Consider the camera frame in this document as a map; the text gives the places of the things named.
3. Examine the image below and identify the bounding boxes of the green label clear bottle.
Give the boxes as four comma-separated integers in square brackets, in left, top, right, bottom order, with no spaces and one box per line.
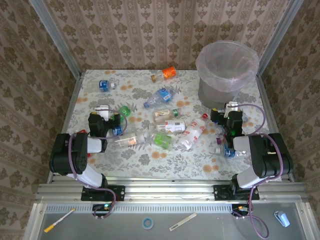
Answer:
[149,132,175,151]

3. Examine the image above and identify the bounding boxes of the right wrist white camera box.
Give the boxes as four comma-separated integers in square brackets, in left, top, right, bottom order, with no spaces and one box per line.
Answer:
[224,101,239,113]

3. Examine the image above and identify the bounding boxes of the orange label plastic bottle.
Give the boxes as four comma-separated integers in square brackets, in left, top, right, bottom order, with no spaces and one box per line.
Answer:
[150,66,177,83]

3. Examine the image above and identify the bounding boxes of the orange print clear bottle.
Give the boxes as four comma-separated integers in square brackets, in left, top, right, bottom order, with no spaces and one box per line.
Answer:
[113,132,151,148]

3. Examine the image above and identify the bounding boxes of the aluminium mounting rail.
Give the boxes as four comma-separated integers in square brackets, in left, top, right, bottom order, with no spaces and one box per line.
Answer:
[36,178,308,203]

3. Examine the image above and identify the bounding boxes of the floral patterned tablecloth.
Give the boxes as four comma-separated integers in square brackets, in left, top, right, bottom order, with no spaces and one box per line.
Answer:
[57,69,278,181]

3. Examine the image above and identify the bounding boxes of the beige label green cap bottle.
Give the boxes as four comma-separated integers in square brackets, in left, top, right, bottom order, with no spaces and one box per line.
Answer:
[152,108,182,125]

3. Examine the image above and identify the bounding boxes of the aluminium frame post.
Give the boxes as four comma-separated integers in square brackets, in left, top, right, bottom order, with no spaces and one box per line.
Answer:
[29,0,83,77]
[257,0,305,76]

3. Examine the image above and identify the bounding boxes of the clear pink bin liner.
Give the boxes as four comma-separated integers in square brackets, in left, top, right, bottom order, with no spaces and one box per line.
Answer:
[195,39,260,93]

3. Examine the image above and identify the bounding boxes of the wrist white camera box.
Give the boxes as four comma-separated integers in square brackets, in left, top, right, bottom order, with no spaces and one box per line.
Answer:
[224,101,239,113]
[95,104,110,118]

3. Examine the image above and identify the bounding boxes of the blue white stapler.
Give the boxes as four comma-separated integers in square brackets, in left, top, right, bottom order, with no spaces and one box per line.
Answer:
[273,210,291,228]

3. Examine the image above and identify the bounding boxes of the white pen yellow cap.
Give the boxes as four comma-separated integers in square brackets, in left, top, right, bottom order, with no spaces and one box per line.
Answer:
[43,208,77,234]

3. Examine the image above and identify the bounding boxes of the blue tape roll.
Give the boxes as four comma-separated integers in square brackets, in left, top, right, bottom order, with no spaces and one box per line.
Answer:
[141,217,154,230]

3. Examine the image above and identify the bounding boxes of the wooden ruler stick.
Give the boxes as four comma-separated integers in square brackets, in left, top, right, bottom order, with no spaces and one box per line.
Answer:
[168,212,198,232]

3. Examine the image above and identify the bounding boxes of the green plastic bottle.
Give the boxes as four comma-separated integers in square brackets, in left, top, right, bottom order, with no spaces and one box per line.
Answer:
[111,105,131,123]

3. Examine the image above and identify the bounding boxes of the white red print bottle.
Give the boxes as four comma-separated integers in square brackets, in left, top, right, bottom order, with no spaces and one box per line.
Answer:
[176,113,210,151]

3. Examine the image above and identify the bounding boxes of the large blue label bottle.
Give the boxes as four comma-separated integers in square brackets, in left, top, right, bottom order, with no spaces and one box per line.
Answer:
[143,86,182,110]

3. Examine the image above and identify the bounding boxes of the aluminium table side rail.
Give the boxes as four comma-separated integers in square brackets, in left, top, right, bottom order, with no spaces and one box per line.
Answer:
[256,74,296,182]
[47,73,83,183]

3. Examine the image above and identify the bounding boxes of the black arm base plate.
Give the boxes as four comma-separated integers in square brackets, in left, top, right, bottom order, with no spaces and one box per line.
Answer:
[213,184,260,201]
[81,185,126,202]

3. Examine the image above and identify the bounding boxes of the slotted grey cable duct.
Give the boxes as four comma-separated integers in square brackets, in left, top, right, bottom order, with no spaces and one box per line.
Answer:
[46,203,233,213]

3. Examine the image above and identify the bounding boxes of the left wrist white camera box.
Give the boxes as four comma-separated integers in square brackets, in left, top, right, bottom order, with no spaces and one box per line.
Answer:
[95,104,110,118]

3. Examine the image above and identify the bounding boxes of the small black controller board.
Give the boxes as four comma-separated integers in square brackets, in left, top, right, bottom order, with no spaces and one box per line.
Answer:
[231,203,251,213]
[92,203,112,212]

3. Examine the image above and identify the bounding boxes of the white label clear bottle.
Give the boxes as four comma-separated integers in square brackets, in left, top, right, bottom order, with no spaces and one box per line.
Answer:
[149,119,187,133]

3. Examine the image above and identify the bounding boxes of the grey round waste bin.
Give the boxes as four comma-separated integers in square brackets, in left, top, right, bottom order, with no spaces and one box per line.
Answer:
[195,39,260,110]

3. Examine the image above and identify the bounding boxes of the small blue label bottle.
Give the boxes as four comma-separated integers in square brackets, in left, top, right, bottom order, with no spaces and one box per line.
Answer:
[87,79,118,93]

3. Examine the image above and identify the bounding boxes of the blue label white cap bottle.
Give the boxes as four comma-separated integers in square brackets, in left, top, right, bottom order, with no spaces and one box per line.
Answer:
[214,145,248,160]

